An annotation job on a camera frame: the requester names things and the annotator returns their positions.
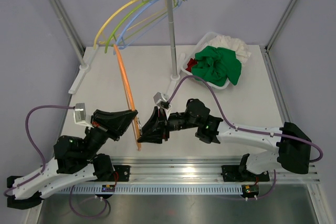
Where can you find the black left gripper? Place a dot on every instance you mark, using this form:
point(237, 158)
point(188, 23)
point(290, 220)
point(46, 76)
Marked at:
point(115, 123)

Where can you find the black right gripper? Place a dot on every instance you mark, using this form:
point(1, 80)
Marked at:
point(157, 128)

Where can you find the orange hanger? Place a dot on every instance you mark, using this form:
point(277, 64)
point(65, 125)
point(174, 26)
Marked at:
point(128, 95)

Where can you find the red t shirt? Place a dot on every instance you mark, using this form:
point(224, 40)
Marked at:
point(191, 63)

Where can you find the green t shirt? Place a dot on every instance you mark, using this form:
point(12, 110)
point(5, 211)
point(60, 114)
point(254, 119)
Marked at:
point(217, 65)

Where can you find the beige t shirt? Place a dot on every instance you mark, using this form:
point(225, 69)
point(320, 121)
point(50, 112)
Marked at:
point(238, 46)

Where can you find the lime green hanger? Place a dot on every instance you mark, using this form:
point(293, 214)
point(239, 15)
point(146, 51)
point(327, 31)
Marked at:
point(122, 10)

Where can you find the light blue plastic hanger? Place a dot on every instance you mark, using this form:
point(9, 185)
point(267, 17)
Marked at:
point(141, 16)

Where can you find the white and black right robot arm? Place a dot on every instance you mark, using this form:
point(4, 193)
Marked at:
point(284, 147)

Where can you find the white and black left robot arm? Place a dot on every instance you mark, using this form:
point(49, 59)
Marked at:
point(76, 160)

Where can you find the white plastic basket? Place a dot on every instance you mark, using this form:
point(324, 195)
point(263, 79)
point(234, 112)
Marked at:
point(200, 46)

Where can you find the silver clothes rack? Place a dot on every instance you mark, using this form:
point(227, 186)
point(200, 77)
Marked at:
point(86, 57)

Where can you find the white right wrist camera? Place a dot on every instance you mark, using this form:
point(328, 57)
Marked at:
point(161, 100)

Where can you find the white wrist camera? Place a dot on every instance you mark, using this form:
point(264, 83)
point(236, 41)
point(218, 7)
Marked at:
point(80, 116)
point(161, 100)

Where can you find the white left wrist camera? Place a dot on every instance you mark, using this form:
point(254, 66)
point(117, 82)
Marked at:
point(80, 116)

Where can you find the white slotted cable duct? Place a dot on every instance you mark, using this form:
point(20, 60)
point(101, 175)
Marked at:
point(179, 189)

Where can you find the aluminium frame rail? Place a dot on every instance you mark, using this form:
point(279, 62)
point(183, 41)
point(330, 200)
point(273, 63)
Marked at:
point(175, 170)

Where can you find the aluminium corner post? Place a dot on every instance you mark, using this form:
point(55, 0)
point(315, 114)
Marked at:
point(280, 25)

